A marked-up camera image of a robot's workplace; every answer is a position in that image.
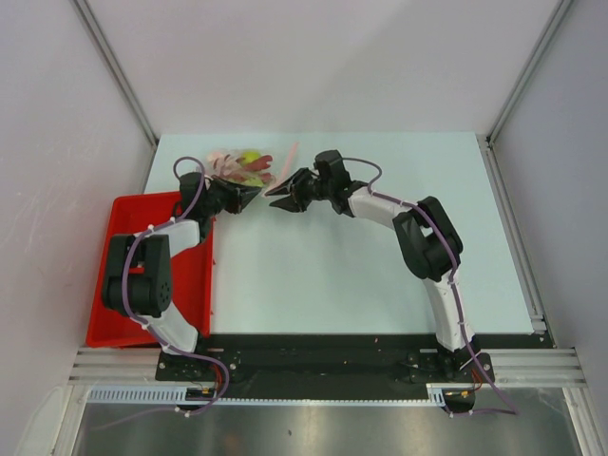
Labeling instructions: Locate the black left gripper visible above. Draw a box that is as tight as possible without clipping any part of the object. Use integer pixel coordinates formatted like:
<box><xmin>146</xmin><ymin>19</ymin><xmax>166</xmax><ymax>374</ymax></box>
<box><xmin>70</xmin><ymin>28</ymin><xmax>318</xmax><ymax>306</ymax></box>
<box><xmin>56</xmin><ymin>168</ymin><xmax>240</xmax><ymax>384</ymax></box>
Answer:
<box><xmin>200</xmin><ymin>175</ymin><xmax>260</xmax><ymax>218</ymax></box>

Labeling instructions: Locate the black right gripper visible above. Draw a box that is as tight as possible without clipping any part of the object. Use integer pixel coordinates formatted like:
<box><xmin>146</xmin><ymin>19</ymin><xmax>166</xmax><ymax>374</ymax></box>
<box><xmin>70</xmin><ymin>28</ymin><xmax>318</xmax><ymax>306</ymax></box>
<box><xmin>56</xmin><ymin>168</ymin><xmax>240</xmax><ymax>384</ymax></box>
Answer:
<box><xmin>267</xmin><ymin>167</ymin><xmax>333</xmax><ymax>212</ymax></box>

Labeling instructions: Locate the red fake lobster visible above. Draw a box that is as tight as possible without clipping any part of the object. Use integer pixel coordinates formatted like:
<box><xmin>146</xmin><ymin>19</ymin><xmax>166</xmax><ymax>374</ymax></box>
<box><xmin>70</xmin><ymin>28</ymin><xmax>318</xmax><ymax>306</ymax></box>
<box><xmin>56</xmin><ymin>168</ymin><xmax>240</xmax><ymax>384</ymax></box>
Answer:
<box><xmin>207</xmin><ymin>148</ymin><xmax>276</xmax><ymax>187</ymax></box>

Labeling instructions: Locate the clear zip top bag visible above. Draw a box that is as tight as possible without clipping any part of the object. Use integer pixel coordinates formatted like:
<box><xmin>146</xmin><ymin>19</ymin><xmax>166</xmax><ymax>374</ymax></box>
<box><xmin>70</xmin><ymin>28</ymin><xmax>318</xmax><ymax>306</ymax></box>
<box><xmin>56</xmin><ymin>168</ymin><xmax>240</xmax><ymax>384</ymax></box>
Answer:
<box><xmin>205</xmin><ymin>142</ymin><xmax>299</xmax><ymax>197</ymax></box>

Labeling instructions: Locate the green fake pear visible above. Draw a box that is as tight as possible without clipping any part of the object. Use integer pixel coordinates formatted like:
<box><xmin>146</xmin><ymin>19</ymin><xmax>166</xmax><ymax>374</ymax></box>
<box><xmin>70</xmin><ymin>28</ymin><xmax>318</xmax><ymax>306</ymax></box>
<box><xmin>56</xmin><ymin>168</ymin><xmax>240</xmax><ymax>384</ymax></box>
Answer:
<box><xmin>239</xmin><ymin>149</ymin><xmax>263</xmax><ymax>187</ymax></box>

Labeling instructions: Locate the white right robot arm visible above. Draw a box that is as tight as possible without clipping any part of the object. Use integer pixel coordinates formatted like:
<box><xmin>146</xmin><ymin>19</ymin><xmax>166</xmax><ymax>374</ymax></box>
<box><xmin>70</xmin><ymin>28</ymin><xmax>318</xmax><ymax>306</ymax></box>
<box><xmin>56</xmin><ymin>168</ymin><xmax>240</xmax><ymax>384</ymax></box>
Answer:
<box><xmin>266</xmin><ymin>150</ymin><xmax>479</xmax><ymax>381</ymax></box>

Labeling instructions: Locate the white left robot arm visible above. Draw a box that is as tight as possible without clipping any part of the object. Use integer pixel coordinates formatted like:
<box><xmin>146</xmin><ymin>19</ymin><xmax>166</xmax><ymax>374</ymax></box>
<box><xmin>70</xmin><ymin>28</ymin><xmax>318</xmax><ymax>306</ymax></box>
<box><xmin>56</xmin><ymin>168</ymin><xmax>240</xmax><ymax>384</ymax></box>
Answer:
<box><xmin>101</xmin><ymin>172</ymin><xmax>261</xmax><ymax>380</ymax></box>

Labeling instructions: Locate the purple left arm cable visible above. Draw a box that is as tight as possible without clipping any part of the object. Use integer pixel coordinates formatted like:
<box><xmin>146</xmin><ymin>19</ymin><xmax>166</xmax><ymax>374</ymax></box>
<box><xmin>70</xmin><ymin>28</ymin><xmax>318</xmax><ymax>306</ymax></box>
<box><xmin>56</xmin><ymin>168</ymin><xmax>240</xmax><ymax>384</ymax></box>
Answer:
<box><xmin>92</xmin><ymin>156</ymin><xmax>232</xmax><ymax>419</ymax></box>

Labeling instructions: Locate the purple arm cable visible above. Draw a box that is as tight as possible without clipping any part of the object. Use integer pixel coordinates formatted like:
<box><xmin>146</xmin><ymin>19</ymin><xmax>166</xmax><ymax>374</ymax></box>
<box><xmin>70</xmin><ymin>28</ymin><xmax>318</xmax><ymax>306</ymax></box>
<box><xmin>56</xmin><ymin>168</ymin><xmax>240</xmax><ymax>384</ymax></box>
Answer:
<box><xmin>339</xmin><ymin>157</ymin><xmax>519</xmax><ymax>415</ymax></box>
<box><xmin>92</xmin><ymin>156</ymin><xmax>232</xmax><ymax>419</ymax></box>

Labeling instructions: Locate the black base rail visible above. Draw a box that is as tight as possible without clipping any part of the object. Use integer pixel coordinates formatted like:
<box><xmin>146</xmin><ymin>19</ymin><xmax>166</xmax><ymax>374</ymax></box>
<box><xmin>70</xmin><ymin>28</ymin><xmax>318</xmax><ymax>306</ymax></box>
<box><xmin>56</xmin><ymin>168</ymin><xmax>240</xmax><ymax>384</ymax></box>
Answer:
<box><xmin>155</xmin><ymin>333</ymin><xmax>555</xmax><ymax>400</ymax></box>

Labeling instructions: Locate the white cable duct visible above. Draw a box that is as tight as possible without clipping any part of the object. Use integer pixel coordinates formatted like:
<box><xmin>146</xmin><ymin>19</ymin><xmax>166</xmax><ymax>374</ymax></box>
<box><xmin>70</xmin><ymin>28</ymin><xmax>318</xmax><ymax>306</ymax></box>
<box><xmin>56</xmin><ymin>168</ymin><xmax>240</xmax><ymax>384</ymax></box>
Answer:
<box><xmin>88</xmin><ymin>383</ymin><xmax>476</xmax><ymax>406</ymax></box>

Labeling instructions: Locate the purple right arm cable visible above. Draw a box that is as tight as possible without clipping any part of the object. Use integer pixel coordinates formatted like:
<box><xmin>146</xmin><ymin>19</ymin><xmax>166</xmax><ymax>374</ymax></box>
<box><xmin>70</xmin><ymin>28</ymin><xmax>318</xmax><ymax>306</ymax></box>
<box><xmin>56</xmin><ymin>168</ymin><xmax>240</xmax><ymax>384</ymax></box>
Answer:
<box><xmin>339</xmin><ymin>157</ymin><xmax>519</xmax><ymax>415</ymax></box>

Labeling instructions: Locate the aluminium frame rail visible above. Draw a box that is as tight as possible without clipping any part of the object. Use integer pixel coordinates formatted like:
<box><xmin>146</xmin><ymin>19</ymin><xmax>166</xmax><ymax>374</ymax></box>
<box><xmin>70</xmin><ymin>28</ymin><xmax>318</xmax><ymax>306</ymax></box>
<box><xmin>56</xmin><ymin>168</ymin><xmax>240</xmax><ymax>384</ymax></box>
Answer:
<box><xmin>69</xmin><ymin>348</ymin><xmax>586</xmax><ymax>388</ymax></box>

